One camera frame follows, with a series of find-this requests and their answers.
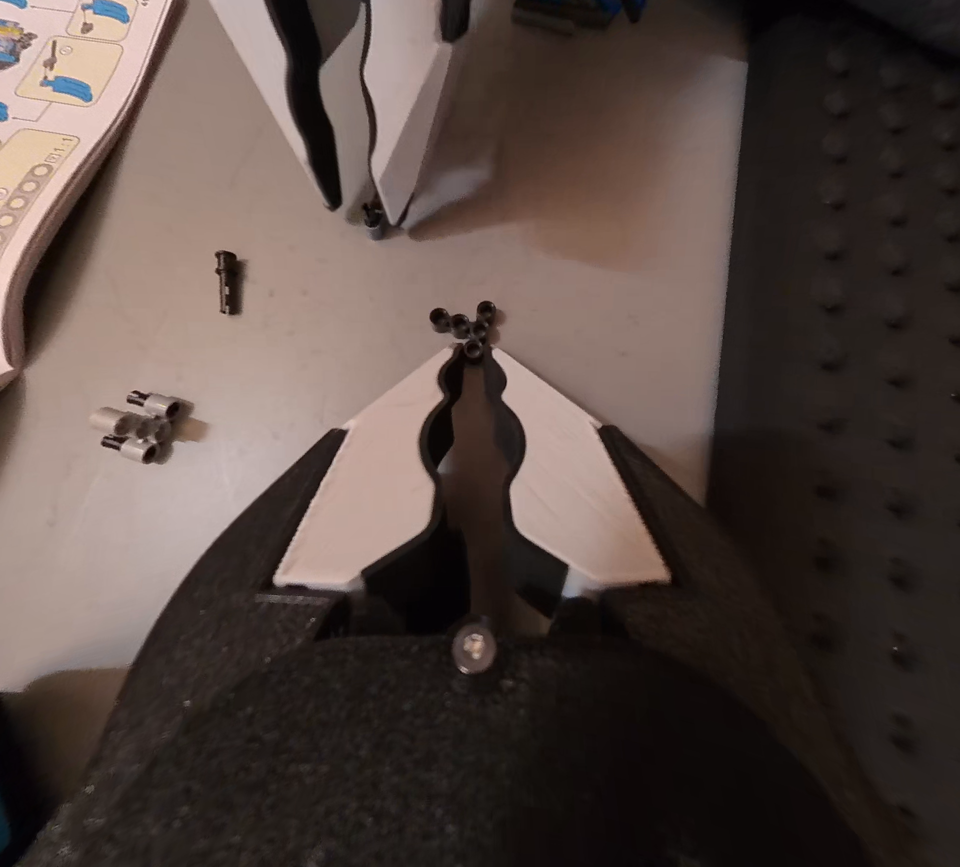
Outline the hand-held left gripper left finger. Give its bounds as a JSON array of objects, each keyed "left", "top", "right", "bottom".
[{"left": 272, "top": 344, "right": 459, "bottom": 592}]

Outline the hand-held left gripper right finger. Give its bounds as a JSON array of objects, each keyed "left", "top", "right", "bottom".
[{"left": 486, "top": 345, "right": 672, "bottom": 594}]

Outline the cluster of black bushes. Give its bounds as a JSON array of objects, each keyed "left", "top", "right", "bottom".
[{"left": 429, "top": 299, "right": 501, "bottom": 363}]

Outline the building instruction booklet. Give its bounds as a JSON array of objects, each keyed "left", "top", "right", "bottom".
[{"left": 0, "top": 0, "right": 186, "bottom": 390}]

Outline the grey beam with holes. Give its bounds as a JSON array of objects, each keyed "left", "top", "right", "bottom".
[{"left": 89, "top": 390, "right": 186, "bottom": 468}]

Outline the long black pin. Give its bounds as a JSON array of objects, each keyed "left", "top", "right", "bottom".
[{"left": 214, "top": 249, "right": 243, "bottom": 318}]

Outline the grey desk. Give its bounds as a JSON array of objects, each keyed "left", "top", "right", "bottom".
[{"left": 0, "top": 0, "right": 751, "bottom": 696}]

